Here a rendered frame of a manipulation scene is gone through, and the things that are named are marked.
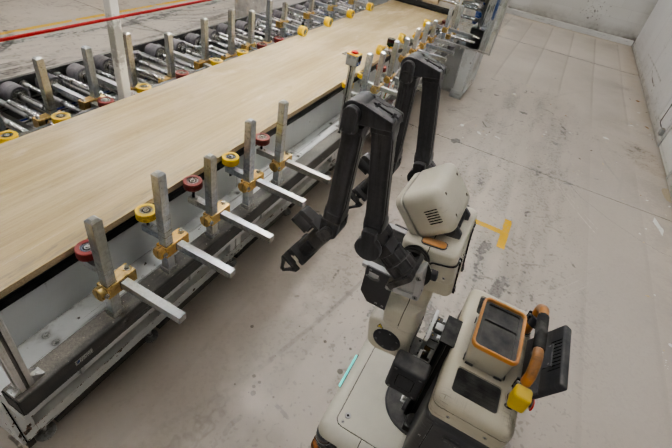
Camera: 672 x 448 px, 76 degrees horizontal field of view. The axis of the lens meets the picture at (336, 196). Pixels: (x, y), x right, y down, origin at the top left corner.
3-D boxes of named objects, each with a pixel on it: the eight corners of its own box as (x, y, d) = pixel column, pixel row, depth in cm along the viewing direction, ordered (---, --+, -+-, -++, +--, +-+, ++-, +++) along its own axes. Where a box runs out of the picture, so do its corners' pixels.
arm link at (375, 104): (395, 111, 93) (411, 97, 100) (339, 100, 98) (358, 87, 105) (379, 265, 117) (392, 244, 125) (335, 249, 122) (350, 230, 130)
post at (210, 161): (218, 244, 192) (216, 154, 163) (212, 249, 190) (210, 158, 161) (212, 241, 193) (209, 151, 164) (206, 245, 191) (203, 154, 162)
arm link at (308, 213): (333, 235, 120) (346, 219, 127) (304, 205, 120) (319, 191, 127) (311, 252, 128) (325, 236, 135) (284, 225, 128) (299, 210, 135)
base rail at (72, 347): (457, 46, 508) (460, 37, 502) (25, 417, 126) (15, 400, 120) (450, 44, 510) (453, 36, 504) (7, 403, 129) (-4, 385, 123)
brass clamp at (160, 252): (190, 242, 169) (189, 233, 166) (164, 262, 159) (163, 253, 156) (178, 236, 171) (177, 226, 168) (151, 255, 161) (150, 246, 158)
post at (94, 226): (125, 318, 153) (101, 217, 125) (116, 325, 151) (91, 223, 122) (118, 313, 154) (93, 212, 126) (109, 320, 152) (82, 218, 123)
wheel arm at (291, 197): (305, 205, 195) (306, 198, 193) (301, 209, 193) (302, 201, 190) (229, 170, 208) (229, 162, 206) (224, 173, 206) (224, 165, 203)
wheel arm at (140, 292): (187, 319, 140) (186, 311, 137) (179, 326, 137) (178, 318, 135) (93, 261, 152) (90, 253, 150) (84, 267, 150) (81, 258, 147)
